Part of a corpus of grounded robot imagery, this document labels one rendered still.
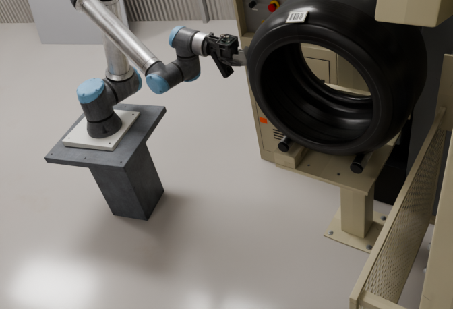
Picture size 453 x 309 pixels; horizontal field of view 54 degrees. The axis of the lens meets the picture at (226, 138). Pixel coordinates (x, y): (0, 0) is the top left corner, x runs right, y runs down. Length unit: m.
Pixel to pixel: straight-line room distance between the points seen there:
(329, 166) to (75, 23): 3.85
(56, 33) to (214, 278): 3.61
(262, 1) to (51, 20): 3.35
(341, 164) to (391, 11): 1.02
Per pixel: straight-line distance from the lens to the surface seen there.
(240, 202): 2.73
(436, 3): 0.77
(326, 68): 2.27
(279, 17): 1.40
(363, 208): 2.32
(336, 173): 1.70
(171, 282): 2.50
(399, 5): 0.79
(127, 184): 2.60
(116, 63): 2.35
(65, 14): 5.16
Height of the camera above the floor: 2.02
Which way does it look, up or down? 39 degrees down
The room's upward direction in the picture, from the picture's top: 13 degrees counter-clockwise
